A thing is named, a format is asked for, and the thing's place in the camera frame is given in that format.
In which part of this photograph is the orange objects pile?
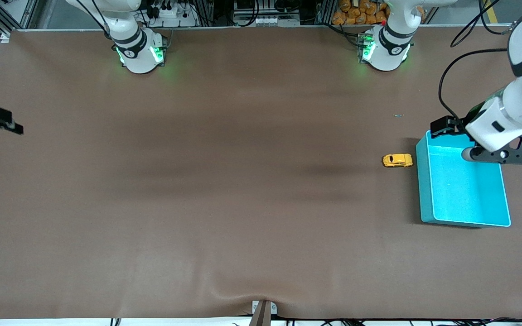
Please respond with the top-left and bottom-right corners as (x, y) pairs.
(332, 0), (391, 25)

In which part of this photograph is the white terminal strip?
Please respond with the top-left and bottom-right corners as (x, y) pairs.
(235, 14), (300, 27)

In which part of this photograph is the white power strip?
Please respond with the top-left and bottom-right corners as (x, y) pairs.
(145, 2), (198, 28)

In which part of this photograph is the grey metal clamp bracket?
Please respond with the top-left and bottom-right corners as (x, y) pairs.
(251, 300), (278, 326)

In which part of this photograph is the yellow beetle toy car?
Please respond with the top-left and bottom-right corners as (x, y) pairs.
(382, 153), (414, 168)

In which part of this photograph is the teal plastic storage bin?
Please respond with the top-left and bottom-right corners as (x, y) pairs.
(415, 130), (512, 227)

